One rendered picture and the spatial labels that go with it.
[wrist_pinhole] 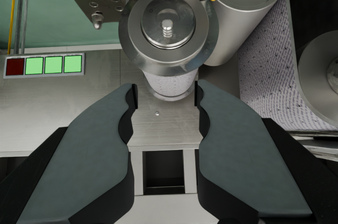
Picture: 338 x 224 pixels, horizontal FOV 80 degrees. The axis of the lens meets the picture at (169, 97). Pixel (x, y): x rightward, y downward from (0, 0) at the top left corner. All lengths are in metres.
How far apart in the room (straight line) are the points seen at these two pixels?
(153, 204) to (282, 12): 0.54
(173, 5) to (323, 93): 0.24
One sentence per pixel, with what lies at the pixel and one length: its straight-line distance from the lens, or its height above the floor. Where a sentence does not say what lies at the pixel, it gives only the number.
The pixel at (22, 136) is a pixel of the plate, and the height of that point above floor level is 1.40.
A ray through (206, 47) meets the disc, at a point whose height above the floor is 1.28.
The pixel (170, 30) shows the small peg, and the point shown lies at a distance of 0.27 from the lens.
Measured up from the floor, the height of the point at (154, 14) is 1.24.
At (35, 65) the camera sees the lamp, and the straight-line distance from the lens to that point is 0.76.
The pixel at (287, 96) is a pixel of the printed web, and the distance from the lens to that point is 0.36.
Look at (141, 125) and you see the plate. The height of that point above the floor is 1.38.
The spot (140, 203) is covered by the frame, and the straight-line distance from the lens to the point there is 0.65.
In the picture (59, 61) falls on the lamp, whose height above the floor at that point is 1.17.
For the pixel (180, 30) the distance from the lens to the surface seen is 0.29.
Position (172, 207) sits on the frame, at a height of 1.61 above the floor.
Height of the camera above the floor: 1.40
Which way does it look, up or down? 9 degrees down
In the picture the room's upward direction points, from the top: 177 degrees clockwise
